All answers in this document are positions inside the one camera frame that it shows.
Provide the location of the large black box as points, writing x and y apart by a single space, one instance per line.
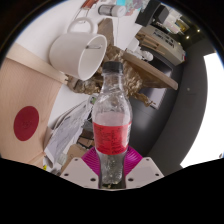
148 13

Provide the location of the long ceiling light panel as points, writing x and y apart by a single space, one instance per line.
206 110

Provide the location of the printed newspaper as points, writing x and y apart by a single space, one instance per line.
66 130

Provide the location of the small paint jar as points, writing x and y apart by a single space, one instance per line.
111 10

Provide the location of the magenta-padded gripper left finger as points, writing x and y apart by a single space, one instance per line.
81 170

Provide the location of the white cabinet with pictures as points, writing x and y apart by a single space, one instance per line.
163 40

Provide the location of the small black box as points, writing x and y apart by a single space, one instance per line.
163 14

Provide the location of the white ceramic mug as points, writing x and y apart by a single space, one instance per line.
73 50

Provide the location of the golden rocky sculpture on board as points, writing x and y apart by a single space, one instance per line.
135 80

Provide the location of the flat round red coaster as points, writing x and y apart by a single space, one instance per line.
26 123

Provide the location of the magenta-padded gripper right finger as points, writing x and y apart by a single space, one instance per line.
141 170

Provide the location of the dark wall screen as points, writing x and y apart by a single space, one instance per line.
160 96

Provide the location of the clear red-labelled plastic bottle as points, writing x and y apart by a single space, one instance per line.
111 133

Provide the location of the brown cardboard box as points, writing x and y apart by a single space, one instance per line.
75 155

